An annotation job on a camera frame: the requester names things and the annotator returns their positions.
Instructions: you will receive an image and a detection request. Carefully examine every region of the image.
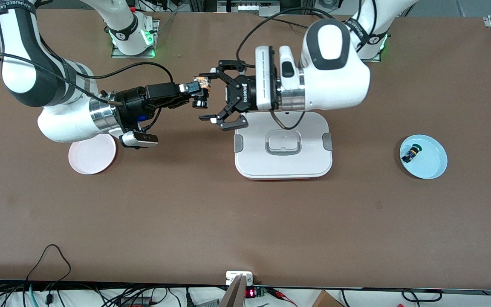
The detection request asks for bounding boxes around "orange and black switch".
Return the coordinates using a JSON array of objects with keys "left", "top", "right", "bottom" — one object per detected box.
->
[{"left": 192, "top": 76, "right": 212, "bottom": 109}]

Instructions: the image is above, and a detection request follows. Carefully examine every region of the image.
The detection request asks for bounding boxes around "pink round plate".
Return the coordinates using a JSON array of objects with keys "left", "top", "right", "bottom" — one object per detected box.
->
[{"left": 68, "top": 133, "right": 117, "bottom": 175}]

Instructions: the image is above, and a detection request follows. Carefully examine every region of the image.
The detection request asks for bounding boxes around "white lidded container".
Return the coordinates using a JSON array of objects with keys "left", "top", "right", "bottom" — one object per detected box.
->
[{"left": 234, "top": 112, "right": 333, "bottom": 180}]

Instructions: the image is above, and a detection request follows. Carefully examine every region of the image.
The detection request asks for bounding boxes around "aluminium profile bar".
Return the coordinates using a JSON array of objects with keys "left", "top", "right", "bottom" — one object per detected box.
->
[{"left": 219, "top": 275, "right": 247, "bottom": 307}]

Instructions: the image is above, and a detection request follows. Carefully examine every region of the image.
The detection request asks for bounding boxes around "light blue round plate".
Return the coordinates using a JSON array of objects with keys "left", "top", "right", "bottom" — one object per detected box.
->
[{"left": 399, "top": 135, "right": 448, "bottom": 180}]

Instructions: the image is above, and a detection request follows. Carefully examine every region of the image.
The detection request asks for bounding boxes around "brown cardboard box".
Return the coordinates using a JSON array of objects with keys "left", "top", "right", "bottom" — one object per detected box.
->
[{"left": 312, "top": 290, "right": 344, "bottom": 307}]

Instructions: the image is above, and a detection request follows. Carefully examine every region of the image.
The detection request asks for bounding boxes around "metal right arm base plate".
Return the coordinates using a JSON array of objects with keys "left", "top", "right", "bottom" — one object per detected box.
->
[{"left": 111, "top": 19, "right": 160, "bottom": 59}]

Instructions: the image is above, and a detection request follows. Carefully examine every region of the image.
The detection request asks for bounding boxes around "black cable on table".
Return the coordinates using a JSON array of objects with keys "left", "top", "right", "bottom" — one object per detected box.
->
[{"left": 267, "top": 16, "right": 315, "bottom": 29}]

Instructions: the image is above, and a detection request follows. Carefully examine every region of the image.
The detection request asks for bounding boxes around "small white mount box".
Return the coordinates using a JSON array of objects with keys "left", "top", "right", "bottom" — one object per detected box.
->
[{"left": 226, "top": 271, "right": 254, "bottom": 285}]

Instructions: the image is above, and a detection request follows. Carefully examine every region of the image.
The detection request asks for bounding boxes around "thin black looped cable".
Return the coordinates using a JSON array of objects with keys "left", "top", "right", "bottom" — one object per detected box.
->
[{"left": 26, "top": 244, "right": 72, "bottom": 291}]

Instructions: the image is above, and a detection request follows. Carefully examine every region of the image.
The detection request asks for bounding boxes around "green and black switch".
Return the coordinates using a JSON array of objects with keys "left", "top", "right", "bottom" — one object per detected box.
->
[{"left": 401, "top": 145, "right": 422, "bottom": 164}]

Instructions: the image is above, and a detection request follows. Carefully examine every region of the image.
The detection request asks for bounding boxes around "black coiled floor cable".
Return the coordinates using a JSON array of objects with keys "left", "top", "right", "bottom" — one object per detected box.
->
[{"left": 401, "top": 289, "right": 443, "bottom": 304}]

